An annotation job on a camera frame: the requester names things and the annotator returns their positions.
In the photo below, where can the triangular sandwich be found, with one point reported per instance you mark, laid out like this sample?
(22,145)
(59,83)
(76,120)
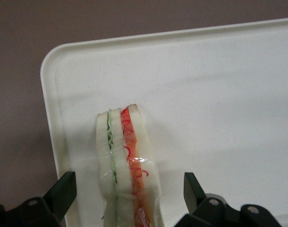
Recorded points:
(124,165)

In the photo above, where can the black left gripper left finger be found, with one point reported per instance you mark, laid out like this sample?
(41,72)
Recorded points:
(35,212)

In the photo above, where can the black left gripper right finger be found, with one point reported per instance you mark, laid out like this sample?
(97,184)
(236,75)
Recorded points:
(217,212)

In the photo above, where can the cream plastic tray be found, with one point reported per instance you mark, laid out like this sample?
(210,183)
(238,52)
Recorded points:
(205,94)

